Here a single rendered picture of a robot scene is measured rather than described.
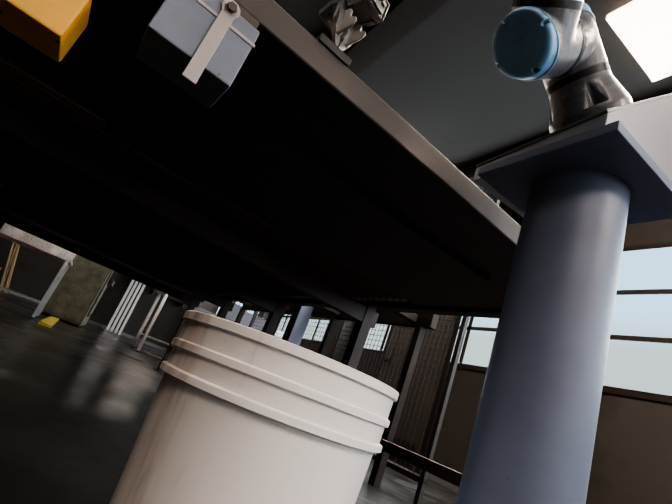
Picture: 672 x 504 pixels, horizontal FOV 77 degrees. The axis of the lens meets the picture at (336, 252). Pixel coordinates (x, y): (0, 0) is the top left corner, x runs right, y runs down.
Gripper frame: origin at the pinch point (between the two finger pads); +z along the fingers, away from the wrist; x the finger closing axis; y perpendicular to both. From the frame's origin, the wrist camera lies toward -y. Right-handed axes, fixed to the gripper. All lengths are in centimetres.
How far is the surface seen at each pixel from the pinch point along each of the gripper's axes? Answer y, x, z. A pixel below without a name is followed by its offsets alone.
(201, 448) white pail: 24, -12, 76
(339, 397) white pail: 32, -5, 67
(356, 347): -64, 130, 38
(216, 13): 1.7, -24.0, 19.8
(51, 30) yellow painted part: -3, -38, 37
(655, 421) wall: 49, 327, 7
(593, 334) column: 49, 30, 45
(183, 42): 0.9, -25.6, 27.4
